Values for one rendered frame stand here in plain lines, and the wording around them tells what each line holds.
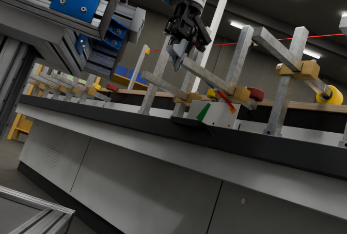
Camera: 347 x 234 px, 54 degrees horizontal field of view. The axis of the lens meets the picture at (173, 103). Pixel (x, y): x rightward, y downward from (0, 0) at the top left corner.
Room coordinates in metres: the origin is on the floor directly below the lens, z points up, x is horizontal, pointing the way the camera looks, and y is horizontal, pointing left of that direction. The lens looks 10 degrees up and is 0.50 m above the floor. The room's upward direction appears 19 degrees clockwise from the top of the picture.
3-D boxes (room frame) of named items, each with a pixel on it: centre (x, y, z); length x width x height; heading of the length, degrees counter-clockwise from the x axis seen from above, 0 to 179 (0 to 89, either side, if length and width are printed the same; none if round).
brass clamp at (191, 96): (1.48, -0.05, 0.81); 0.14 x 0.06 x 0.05; 38
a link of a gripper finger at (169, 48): (1.08, 0.06, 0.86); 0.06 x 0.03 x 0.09; 128
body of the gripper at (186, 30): (1.06, 0.05, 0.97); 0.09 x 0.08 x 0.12; 128
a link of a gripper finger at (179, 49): (1.05, 0.04, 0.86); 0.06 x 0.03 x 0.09; 128
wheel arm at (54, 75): (2.22, 0.60, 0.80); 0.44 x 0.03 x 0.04; 128
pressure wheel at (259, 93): (1.34, -0.30, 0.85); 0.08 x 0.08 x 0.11
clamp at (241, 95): (1.29, -0.21, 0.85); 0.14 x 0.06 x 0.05; 38
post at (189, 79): (1.50, -0.03, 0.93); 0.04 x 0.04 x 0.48; 38
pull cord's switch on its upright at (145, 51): (4.00, 0.53, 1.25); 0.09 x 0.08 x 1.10; 38
